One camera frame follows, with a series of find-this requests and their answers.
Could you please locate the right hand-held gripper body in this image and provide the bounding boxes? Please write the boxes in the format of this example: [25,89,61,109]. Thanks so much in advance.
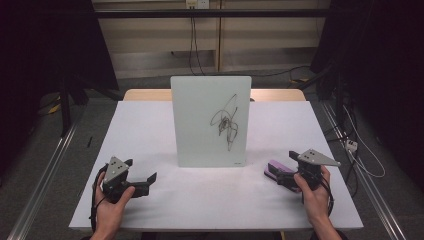
[294,148,342,192]

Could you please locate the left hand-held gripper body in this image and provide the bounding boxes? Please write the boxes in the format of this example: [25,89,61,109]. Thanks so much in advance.
[101,156,136,204]

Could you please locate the purple whiteboard eraser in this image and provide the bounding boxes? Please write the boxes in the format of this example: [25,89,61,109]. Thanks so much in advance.
[263,159,303,194]

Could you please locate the glass whiteboard with black scribble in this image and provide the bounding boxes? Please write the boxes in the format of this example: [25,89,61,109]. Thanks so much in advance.
[170,75,253,168]

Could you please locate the person's right hand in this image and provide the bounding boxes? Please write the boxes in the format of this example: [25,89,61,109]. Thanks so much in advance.
[293,165,332,225]

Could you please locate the person's left hand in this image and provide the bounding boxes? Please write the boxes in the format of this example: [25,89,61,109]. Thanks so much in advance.
[94,170,137,235]

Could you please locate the black metal stand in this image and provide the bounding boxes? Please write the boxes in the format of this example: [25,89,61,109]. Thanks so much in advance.
[56,71,121,138]

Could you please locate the dark curtain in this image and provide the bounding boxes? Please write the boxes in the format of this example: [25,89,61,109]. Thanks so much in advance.
[309,0,424,191]
[0,0,120,174]

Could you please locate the black horizontal bar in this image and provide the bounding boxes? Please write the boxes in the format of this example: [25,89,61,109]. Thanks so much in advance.
[93,8,334,19]

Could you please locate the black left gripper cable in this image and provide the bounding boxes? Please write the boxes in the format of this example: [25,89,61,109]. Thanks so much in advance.
[88,164,110,233]

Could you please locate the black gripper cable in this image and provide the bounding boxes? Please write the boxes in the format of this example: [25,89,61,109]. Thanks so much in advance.
[300,173,336,218]
[88,164,110,233]

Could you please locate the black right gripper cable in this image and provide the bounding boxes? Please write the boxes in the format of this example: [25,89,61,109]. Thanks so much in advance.
[300,173,336,218]

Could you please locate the white floor cable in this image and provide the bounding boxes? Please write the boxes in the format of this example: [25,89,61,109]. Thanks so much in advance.
[342,105,387,179]

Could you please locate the metal floor rail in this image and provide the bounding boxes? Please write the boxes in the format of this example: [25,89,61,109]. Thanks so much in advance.
[6,109,86,240]
[321,101,408,240]

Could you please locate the black hanging wall cables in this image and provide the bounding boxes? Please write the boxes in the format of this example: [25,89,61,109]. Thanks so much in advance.
[188,16,206,77]

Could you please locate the white wall socket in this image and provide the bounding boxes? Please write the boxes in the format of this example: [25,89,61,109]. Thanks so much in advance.
[185,0,210,10]

